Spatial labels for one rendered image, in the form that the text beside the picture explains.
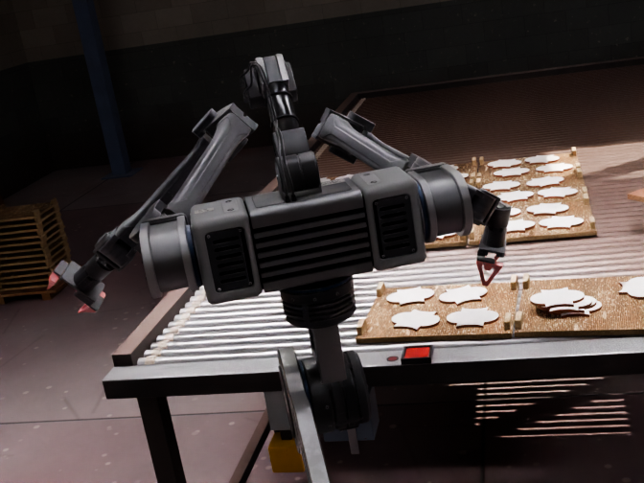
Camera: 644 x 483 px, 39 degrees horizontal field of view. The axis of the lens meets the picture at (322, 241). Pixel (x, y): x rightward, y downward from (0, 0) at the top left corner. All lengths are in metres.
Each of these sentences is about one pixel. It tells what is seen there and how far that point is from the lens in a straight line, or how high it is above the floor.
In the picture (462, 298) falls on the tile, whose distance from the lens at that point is 2.56.
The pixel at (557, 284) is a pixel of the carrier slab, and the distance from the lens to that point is 2.63.
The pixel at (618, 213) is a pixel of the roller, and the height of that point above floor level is 0.92.
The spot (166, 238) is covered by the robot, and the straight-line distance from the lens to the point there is 1.58.
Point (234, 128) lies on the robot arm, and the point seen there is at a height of 1.59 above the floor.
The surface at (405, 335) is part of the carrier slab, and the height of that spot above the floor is 0.94.
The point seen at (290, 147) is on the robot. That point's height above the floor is 1.61.
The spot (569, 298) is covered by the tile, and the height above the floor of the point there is 0.97.
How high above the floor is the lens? 1.92
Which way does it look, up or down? 18 degrees down
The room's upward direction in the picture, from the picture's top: 9 degrees counter-clockwise
